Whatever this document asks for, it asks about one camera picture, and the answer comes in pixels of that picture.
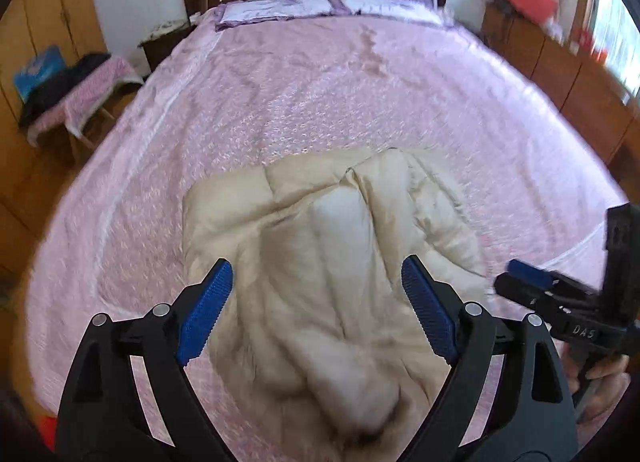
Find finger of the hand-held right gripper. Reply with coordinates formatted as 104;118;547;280
506;259;563;290
493;275;557;315

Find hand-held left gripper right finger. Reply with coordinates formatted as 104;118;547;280
401;255;581;462

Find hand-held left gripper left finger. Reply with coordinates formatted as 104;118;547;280
56;258;236;462

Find beige down jacket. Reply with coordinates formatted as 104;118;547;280
182;147;489;446

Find person's right hand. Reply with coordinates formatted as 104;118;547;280
564;342;632;426

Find red object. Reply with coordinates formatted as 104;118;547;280
39;417;59;451

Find brown wooden sideboard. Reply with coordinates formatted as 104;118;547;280
480;1;640;170

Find wooden stool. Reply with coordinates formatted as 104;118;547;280
69;101;123;155

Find bed with pink bedspread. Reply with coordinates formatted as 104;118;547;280
25;12;627;454

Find red boxes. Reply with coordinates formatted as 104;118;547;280
572;27;609;64

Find chair with pink cloth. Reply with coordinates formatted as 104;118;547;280
27;56;144;146

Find dark wooden nightstand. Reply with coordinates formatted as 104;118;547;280
138;22;197;72

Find dark clothing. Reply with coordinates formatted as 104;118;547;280
20;52;112;129

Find window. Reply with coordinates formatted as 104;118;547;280
580;0;640;99

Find blue box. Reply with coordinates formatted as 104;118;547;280
12;45;69;104

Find white pillow with purple frill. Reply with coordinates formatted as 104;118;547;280
335;0;447;26
215;0;347;32

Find yellow wooden wardrobe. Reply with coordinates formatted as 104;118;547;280
0;0;109;270

